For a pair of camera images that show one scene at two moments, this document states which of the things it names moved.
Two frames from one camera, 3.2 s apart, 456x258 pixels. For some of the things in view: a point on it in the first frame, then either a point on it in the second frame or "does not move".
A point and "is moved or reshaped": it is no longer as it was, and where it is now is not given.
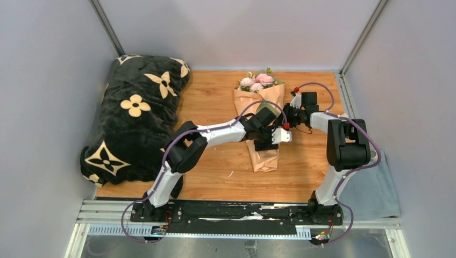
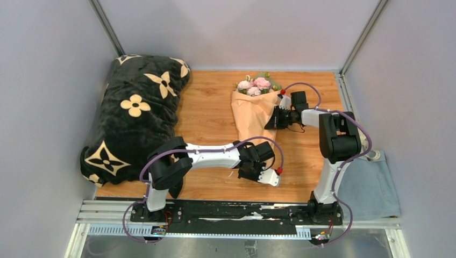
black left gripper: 268,146 → 242,176
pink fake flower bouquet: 263,79 is moved or reshaped
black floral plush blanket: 141,107 does not move
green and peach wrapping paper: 243,98 is moved or reshaped
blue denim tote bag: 370,193 does not move
